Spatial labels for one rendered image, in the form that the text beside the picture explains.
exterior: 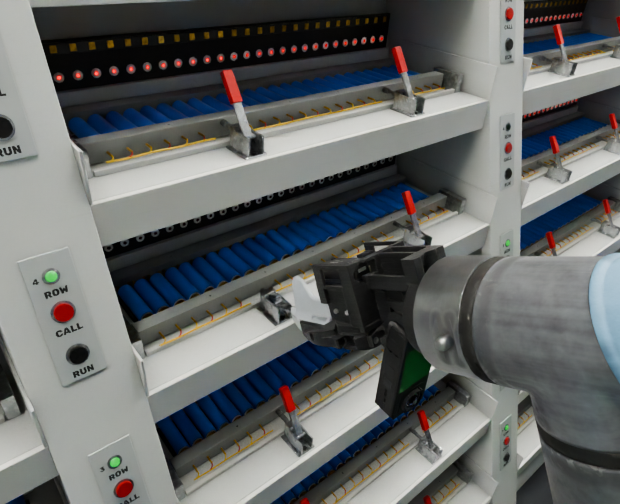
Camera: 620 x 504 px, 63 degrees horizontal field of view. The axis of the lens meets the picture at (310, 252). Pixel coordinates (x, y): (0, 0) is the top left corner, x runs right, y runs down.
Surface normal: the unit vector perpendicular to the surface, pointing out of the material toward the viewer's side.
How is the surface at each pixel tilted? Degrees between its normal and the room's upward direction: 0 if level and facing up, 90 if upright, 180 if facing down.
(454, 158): 90
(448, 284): 40
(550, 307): 52
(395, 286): 90
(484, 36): 90
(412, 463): 17
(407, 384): 108
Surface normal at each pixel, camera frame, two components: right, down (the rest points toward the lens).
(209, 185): 0.63, 0.47
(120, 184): 0.06, -0.83
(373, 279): -0.77, 0.32
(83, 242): 0.62, 0.20
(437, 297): -0.78, -0.29
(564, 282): -0.60, -0.68
